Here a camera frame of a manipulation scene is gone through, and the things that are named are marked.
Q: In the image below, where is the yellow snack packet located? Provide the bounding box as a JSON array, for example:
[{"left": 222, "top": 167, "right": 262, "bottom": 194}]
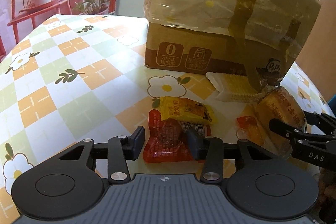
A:
[{"left": 159, "top": 96, "right": 218, "bottom": 125}]

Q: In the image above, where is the white cracker packet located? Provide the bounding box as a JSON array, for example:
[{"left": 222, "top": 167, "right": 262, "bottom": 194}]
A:
[{"left": 206, "top": 72, "right": 269, "bottom": 103}]

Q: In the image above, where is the small orange candy packet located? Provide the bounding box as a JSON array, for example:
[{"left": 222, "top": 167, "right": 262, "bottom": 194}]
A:
[{"left": 236, "top": 116, "right": 264, "bottom": 146}]

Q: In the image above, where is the red meat snack packet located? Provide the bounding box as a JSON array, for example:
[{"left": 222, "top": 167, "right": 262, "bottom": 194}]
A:
[{"left": 142, "top": 109, "right": 211, "bottom": 163}]

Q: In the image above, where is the checkered floral tablecloth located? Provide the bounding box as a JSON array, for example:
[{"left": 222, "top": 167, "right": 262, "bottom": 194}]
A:
[{"left": 1, "top": 15, "right": 319, "bottom": 223}]

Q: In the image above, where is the orange bread snack packet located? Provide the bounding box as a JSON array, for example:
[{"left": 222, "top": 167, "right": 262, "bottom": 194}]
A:
[{"left": 253, "top": 86, "right": 306, "bottom": 159}]

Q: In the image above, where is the brown cardboard box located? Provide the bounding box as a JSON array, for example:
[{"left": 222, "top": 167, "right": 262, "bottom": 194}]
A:
[{"left": 144, "top": 0, "right": 321, "bottom": 91}]

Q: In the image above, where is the brown wooden panel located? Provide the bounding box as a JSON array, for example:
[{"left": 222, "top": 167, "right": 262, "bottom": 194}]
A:
[{"left": 296, "top": 0, "right": 335, "bottom": 101}]

